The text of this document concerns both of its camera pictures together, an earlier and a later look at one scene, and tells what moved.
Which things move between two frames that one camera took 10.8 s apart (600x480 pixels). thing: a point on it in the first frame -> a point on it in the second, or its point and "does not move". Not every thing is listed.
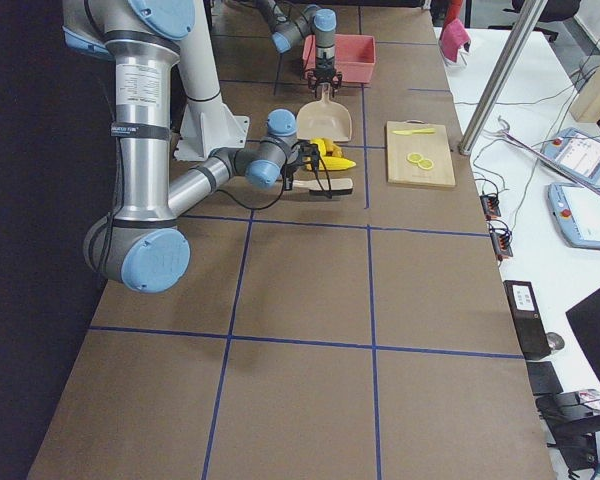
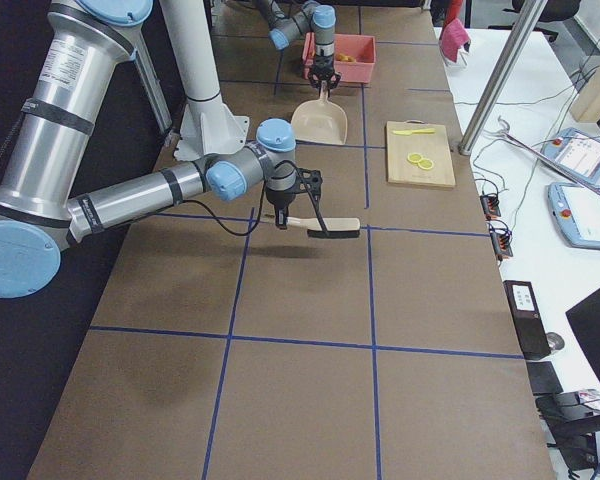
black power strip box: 529,324 does not move
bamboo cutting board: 419,153 does not move
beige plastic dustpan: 324,118 does not move
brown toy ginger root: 336,151 -> 345,58
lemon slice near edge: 425,164 does not move
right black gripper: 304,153 -> 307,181
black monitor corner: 595,323 does not move
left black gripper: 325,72 does not move
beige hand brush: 338,186 -> 336,227
